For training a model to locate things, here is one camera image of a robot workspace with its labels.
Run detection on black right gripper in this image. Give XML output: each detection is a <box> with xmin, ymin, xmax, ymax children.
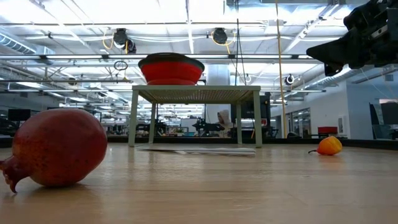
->
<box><xmin>306</xmin><ymin>0</ymin><xmax>398</xmax><ymax>77</ymax></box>

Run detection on red colander with grey rim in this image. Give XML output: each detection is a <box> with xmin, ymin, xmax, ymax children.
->
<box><xmin>137</xmin><ymin>52</ymin><xmax>206</xmax><ymax>86</ymax></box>

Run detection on dark red pomegranate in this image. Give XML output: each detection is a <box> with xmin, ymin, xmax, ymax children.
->
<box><xmin>0</xmin><ymin>108</ymin><xmax>108</xmax><ymax>194</ymax></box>

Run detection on red box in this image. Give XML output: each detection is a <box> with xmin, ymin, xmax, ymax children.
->
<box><xmin>317</xmin><ymin>126</ymin><xmax>338</xmax><ymax>135</ymax></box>

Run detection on small orange pepper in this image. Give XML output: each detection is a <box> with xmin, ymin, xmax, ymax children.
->
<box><xmin>307</xmin><ymin>136</ymin><xmax>343</xmax><ymax>156</ymax></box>

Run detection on black cabinet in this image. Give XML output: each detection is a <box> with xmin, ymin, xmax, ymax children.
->
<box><xmin>230</xmin><ymin>95</ymin><xmax>272</xmax><ymax>138</ymax></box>

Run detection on person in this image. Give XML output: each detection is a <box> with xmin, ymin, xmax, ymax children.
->
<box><xmin>216</xmin><ymin>109</ymin><xmax>233</xmax><ymax>138</ymax></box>

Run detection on black background robot arms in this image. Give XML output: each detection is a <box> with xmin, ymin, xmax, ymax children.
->
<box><xmin>136</xmin><ymin>118</ymin><xmax>226</xmax><ymax>138</ymax></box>

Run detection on black monitor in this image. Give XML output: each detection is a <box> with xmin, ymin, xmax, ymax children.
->
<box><xmin>7</xmin><ymin>108</ymin><xmax>32</xmax><ymax>122</ymax></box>

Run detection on yellow hanging cable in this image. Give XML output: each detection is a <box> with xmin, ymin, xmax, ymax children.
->
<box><xmin>274</xmin><ymin>0</ymin><xmax>287</xmax><ymax>138</ymax></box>

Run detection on black hanging cable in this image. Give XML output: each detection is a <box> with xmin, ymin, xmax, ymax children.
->
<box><xmin>233</xmin><ymin>0</ymin><xmax>247</xmax><ymax>86</ymax></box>

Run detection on small white wire table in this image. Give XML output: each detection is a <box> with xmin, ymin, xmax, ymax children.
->
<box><xmin>128</xmin><ymin>85</ymin><xmax>263</xmax><ymax>148</ymax></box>

